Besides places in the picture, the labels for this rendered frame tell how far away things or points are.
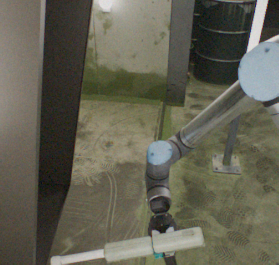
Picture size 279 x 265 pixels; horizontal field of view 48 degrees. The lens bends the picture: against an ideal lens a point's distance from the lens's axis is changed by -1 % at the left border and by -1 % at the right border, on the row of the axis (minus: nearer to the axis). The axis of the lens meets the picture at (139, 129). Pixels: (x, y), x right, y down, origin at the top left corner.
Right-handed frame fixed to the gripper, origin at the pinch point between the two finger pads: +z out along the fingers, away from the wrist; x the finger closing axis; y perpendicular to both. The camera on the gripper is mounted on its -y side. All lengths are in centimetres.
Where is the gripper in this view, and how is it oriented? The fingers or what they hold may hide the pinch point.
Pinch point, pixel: (165, 250)
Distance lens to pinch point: 104.3
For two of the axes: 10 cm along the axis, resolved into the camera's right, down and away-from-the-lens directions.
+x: -9.7, 2.1, 0.9
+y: 2.2, 7.8, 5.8
